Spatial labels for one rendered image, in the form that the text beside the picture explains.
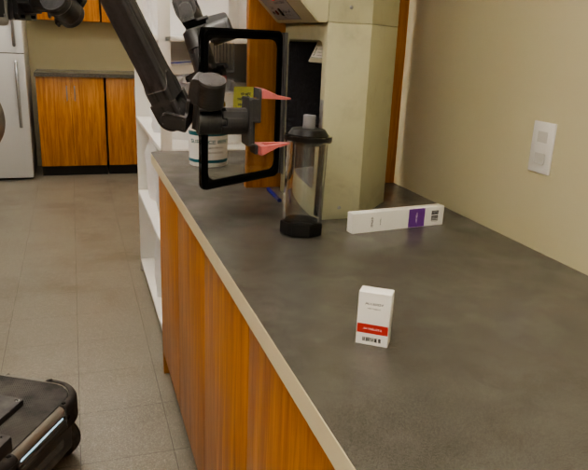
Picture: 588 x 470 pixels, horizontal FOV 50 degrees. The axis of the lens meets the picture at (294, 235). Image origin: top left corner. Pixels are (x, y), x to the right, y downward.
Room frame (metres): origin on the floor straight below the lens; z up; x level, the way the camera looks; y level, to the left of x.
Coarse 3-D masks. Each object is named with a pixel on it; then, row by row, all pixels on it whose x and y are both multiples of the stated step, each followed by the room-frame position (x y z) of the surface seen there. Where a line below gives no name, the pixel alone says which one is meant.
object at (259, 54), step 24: (216, 48) 1.62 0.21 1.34; (240, 48) 1.69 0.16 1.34; (264, 48) 1.76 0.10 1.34; (216, 72) 1.62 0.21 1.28; (240, 72) 1.69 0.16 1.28; (264, 72) 1.76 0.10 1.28; (240, 96) 1.69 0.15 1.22; (264, 120) 1.76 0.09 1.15; (216, 144) 1.62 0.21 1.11; (240, 144) 1.69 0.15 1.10; (216, 168) 1.62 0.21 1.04; (240, 168) 1.69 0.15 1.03; (264, 168) 1.77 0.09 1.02
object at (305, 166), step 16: (304, 144) 1.38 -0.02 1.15; (320, 144) 1.38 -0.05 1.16; (288, 160) 1.40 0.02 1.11; (304, 160) 1.38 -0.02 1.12; (320, 160) 1.39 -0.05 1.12; (288, 176) 1.40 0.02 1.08; (304, 176) 1.38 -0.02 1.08; (320, 176) 1.39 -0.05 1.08; (288, 192) 1.39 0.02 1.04; (304, 192) 1.38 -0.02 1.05; (320, 192) 1.40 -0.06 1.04; (288, 208) 1.39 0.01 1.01; (304, 208) 1.38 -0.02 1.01; (320, 208) 1.40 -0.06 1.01; (304, 224) 1.38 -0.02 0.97
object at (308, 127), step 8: (304, 120) 1.42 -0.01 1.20; (312, 120) 1.41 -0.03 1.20; (296, 128) 1.41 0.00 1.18; (304, 128) 1.42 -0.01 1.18; (312, 128) 1.41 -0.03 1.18; (320, 128) 1.45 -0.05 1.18; (304, 136) 1.38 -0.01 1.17; (312, 136) 1.38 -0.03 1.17; (320, 136) 1.39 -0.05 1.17; (328, 136) 1.41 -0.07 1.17
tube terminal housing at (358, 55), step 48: (336, 0) 1.54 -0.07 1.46; (384, 0) 1.63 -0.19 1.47; (336, 48) 1.54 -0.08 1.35; (384, 48) 1.66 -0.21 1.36; (336, 96) 1.54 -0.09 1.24; (384, 96) 1.68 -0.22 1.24; (336, 144) 1.54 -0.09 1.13; (384, 144) 1.71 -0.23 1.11; (336, 192) 1.55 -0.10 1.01; (384, 192) 1.74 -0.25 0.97
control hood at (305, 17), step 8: (288, 0) 1.58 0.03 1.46; (296, 0) 1.54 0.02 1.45; (304, 0) 1.51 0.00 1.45; (312, 0) 1.52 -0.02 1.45; (320, 0) 1.52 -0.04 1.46; (328, 0) 1.53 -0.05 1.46; (296, 8) 1.58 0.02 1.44; (304, 8) 1.53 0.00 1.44; (312, 8) 1.52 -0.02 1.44; (320, 8) 1.52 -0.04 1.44; (328, 8) 1.53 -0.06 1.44; (272, 16) 1.81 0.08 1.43; (304, 16) 1.57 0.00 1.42; (312, 16) 1.53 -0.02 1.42; (320, 16) 1.52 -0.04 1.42; (328, 16) 1.53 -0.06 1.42
